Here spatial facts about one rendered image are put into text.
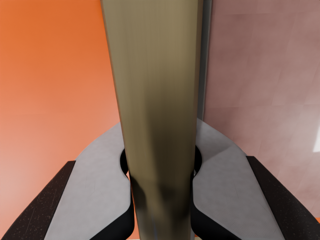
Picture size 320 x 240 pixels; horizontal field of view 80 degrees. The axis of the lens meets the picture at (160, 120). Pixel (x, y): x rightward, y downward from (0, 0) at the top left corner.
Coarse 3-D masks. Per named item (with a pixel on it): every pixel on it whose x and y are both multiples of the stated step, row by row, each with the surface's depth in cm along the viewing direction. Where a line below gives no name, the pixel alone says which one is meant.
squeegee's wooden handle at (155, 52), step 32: (128, 0) 5; (160, 0) 5; (192, 0) 5; (128, 32) 5; (160, 32) 5; (192, 32) 6; (128, 64) 6; (160, 64) 6; (192, 64) 6; (128, 96) 6; (160, 96) 6; (192, 96) 6; (128, 128) 7; (160, 128) 7; (192, 128) 7; (128, 160) 8; (160, 160) 8; (192, 160) 8; (160, 192) 9; (160, 224) 10
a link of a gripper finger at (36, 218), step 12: (72, 168) 8; (60, 180) 8; (48, 192) 7; (60, 192) 7; (36, 204) 7; (48, 204) 7; (24, 216) 7; (36, 216) 7; (48, 216) 7; (12, 228) 6; (24, 228) 6; (36, 228) 6; (48, 228) 6
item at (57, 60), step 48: (0, 0) 13; (48, 0) 13; (96, 0) 13; (240, 0) 14; (288, 0) 14; (0, 48) 15; (48, 48) 15; (96, 48) 15; (240, 48) 15; (288, 48) 15; (0, 96) 17; (48, 96) 17; (96, 96) 17; (240, 96) 17; (288, 96) 17
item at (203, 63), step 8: (208, 0) 10; (208, 8) 11; (208, 16) 11; (208, 24) 11; (208, 32) 11; (208, 40) 12; (200, 48) 12; (208, 48) 12; (200, 56) 12; (200, 64) 12; (200, 72) 12; (200, 80) 13; (200, 88) 13; (200, 96) 13; (200, 104) 13; (200, 112) 14; (192, 232) 21
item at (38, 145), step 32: (0, 128) 18; (32, 128) 18; (64, 128) 18; (96, 128) 18; (224, 128) 19; (256, 128) 19; (288, 128) 19; (0, 160) 20; (32, 160) 20; (64, 160) 20; (288, 160) 21; (0, 192) 22; (32, 192) 23; (0, 224) 25
